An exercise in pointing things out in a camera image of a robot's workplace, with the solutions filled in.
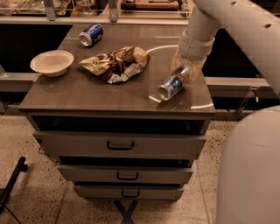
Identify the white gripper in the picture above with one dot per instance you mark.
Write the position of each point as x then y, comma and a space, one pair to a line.
194, 46

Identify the silver blue redbull can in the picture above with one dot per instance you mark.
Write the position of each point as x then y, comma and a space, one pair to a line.
173, 84

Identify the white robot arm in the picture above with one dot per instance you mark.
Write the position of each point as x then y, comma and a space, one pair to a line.
249, 177

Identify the blue pepsi can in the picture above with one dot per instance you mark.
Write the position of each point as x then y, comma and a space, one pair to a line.
91, 35

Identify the crumpled brown chip bag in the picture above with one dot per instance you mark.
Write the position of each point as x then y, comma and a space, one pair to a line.
117, 66

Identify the grey drawer cabinet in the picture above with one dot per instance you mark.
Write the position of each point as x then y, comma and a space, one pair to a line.
80, 102

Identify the white paper bowl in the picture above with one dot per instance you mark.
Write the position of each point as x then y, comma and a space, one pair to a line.
52, 63

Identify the top grey drawer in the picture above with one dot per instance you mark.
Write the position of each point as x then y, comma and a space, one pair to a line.
112, 145

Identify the grey drawer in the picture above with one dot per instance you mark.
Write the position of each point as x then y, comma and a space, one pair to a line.
129, 192
112, 145
125, 174

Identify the middle grey drawer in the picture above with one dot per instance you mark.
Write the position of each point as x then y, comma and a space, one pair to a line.
125, 174

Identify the bottom grey drawer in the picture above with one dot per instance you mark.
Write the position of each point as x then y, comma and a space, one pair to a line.
129, 192

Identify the black left stand leg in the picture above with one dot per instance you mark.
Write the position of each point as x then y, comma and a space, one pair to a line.
5, 192

